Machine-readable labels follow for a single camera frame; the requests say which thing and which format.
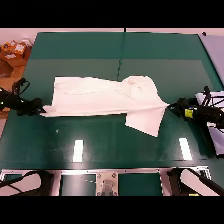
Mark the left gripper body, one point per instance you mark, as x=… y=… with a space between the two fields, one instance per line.
x=30 y=106

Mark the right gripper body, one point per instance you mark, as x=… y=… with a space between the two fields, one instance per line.
x=182 y=107

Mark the white shirt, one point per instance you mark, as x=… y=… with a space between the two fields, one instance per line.
x=100 y=98

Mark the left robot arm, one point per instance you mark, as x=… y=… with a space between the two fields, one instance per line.
x=10 y=100

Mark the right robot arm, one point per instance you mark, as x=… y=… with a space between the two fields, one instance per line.
x=210 y=115

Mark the pale lilac garment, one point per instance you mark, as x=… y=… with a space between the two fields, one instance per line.
x=216 y=141

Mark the brown cardboard box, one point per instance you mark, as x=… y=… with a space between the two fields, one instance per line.
x=13 y=55

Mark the silver frame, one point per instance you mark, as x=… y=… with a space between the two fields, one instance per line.
x=106 y=185

